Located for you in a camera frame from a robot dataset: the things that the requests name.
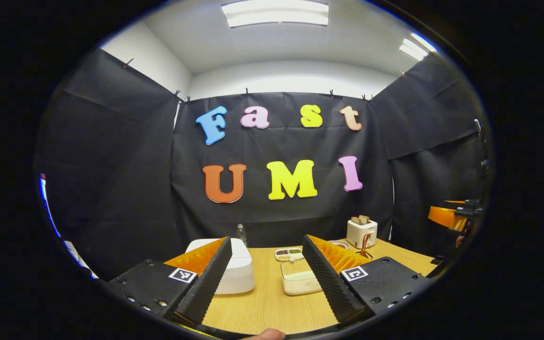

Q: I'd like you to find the black backdrop cloth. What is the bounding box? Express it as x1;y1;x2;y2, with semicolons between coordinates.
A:
36;47;490;281

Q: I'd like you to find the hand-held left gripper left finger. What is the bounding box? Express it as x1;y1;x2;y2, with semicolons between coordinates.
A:
107;236;233;326

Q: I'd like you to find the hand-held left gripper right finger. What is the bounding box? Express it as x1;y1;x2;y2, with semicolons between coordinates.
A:
302;235;431;329

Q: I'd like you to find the white equipment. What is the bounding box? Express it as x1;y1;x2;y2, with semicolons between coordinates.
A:
63;240;99;280

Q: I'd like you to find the large ceiling light panel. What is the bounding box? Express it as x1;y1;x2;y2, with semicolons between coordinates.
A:
221;0;329;28

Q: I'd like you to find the white toaster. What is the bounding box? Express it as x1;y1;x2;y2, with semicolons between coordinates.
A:
346;220;378;249

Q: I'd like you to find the bright monitor screen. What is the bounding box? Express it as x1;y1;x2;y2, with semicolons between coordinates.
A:
39;174;61;238

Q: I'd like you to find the white rice cooker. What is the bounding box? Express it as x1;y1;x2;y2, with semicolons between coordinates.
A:
185;238;255;295

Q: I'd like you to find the clear box of white rice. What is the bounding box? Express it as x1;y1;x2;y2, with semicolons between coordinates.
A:
280;259;323;296

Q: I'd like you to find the white divided grain dish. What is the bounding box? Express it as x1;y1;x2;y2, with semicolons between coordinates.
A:
274;247;305;262

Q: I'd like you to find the small ceiling light panel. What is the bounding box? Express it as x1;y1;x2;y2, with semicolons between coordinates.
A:
399;32;438;61

